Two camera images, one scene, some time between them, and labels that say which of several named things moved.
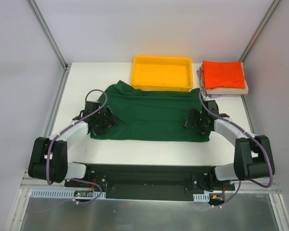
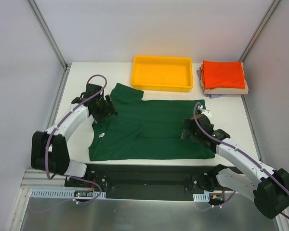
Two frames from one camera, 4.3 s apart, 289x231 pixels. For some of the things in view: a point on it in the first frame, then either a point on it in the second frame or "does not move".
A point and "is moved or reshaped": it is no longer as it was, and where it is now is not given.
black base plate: [150, 181] does not move
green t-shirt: [151, 115] is moved or reshaped
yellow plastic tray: [162, 73] does not move
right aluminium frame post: [266, 17] does not move
